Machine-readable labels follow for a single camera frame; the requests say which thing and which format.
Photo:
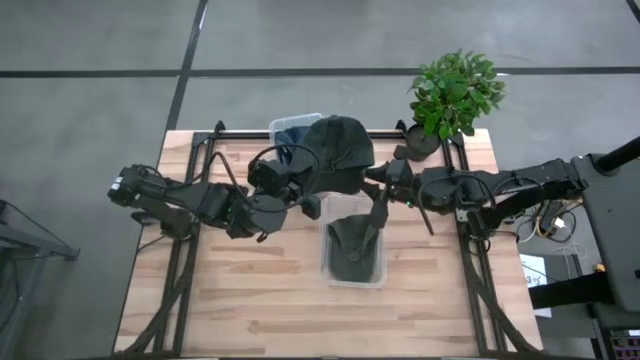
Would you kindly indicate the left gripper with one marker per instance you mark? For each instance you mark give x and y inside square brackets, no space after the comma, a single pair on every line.
[272,181]

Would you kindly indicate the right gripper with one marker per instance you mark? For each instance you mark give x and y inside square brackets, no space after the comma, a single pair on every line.
[401,175]

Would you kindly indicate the navy blue cap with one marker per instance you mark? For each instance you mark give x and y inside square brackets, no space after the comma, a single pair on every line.
[290,142]

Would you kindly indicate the olive green cap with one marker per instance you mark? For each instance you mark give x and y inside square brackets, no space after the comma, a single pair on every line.
[340,150]
[350,260]

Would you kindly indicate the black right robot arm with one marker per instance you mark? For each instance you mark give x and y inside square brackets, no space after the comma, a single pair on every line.
[500,187]

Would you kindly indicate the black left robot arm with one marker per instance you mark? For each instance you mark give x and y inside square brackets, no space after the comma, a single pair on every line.
[200,202]

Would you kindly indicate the clear plastic bin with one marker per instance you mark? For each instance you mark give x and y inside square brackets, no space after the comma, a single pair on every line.
[324,235]
[280,122]

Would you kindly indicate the black plant pot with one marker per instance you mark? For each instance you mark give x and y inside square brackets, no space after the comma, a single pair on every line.
[422,145]

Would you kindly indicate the green leafy plant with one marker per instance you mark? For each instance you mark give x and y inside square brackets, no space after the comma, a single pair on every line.
[455,90]

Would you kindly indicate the white paper sheet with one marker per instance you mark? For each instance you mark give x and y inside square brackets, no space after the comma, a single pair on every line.
[530,265]

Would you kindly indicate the white plug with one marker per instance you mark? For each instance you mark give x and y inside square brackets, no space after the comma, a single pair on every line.
[559,223]

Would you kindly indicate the black bar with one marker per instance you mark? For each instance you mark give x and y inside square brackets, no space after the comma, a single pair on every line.
[570,292]

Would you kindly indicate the dark grey panel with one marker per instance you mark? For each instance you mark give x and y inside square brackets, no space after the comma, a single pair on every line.
[615,225]

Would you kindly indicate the black pole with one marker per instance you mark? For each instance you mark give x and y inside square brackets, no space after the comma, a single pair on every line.
[620,155]

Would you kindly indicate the grey metal stand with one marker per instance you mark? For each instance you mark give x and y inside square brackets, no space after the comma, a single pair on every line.
[60,251]

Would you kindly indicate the black aluminium table frame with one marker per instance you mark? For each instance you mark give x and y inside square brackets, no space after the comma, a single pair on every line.
[240,135]

